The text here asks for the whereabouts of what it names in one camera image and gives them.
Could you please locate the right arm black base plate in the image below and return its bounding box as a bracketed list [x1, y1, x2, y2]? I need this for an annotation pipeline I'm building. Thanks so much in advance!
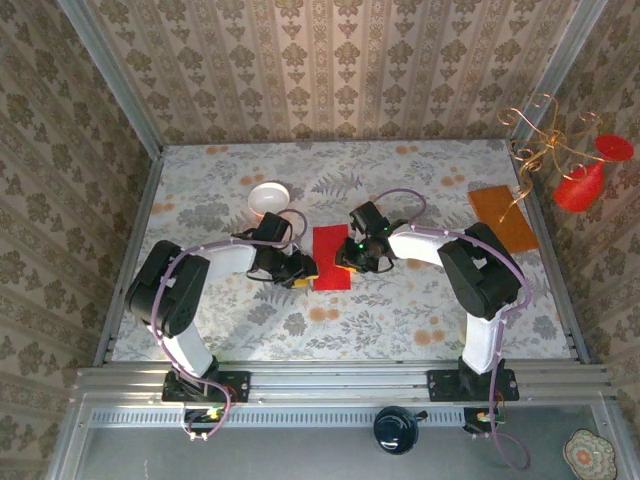
[427, 367, 520, 403]

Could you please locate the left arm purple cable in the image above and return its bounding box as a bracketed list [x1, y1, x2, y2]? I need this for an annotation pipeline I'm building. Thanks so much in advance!
[149, 208, 309, 444]

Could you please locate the gold wire ornament stand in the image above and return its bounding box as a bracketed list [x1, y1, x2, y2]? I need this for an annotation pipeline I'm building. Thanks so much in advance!
[497, 93, 604, 225]

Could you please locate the patterned decorative plate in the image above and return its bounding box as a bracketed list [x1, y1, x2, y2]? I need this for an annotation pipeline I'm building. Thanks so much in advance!
[563, 428, 618, 480]

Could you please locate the small controller board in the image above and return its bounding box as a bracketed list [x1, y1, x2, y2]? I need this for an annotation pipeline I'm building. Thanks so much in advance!
[182, 405, 225, 444]
[462, 407, 507, 440]

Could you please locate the red wine glass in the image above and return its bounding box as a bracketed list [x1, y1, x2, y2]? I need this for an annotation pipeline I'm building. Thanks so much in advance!
[553, 133, 635, 214]

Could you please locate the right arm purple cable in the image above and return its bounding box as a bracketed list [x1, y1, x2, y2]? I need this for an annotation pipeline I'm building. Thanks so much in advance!
[372, 187, 534, 474]

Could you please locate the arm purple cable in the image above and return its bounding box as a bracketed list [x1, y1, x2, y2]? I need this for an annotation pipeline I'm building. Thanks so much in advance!
[372, 187, 534, 474]
[149, 208, 309, 444]

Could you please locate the white bowl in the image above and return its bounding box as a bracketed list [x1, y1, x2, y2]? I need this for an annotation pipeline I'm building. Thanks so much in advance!
[247, 181, 291, 220]

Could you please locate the aluminium cage frame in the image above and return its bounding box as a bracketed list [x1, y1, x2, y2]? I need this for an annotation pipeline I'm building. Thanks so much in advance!
[47, 0, 634, 480]

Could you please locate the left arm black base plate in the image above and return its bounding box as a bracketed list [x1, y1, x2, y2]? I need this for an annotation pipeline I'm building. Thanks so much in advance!
[161, 367, 251, 404]

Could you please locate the grey slotted cable duct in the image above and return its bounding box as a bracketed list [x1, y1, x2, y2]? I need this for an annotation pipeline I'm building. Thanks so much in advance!
[89, 407, 501, 429]

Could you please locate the dark blue cup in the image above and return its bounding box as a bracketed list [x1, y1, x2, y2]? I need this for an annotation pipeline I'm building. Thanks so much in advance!
[372, 405, 429, 456]

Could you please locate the orange wooden board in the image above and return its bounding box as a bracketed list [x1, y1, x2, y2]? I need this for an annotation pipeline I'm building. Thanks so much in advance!
[467, 184, 540, 256]

